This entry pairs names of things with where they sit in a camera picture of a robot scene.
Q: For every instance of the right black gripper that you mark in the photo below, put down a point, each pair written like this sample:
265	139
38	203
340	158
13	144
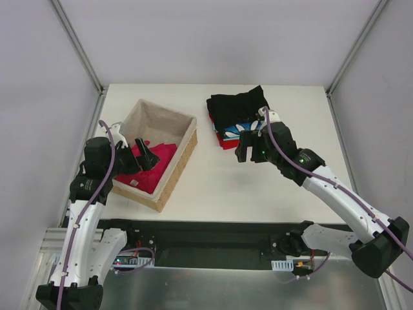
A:
252	142

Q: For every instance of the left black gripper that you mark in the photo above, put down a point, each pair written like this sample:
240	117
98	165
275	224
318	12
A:
136	159

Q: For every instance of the red t shirt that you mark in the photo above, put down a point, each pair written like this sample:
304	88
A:
225	145

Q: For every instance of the pink t shirt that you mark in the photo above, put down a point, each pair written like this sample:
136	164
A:
147	180

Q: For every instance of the wicker basket with liner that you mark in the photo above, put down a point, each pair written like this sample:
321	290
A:
163	137

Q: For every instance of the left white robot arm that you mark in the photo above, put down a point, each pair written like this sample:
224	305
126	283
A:
77	282

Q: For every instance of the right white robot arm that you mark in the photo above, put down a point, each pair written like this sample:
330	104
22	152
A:
374	240

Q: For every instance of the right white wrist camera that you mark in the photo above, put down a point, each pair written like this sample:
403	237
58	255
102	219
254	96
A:
267	115

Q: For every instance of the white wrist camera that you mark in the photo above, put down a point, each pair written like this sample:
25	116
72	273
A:
117	131
267	115

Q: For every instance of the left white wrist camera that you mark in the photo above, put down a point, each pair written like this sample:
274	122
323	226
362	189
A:
117	131

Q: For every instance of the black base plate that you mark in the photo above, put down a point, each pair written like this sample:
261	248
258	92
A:
205	245

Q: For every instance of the right aluminium frame post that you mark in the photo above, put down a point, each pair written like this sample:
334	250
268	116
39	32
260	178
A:
356	46

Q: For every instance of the aluminium frame post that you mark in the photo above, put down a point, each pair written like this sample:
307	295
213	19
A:
76	44
356	46

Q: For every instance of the left aluminium frame post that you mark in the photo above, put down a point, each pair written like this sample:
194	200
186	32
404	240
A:
76	44

